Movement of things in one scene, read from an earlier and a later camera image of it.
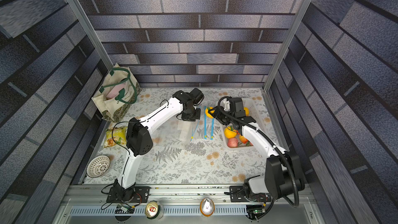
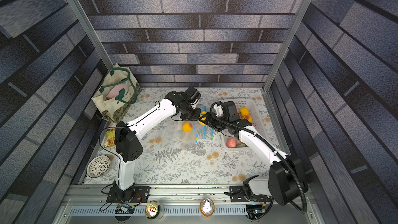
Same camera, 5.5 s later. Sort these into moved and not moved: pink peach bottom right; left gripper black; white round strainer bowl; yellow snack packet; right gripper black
Moved: right gripper black
Not moved: yellow snack packet; white round strainer bowl; pink peach bottom right; left gripper black
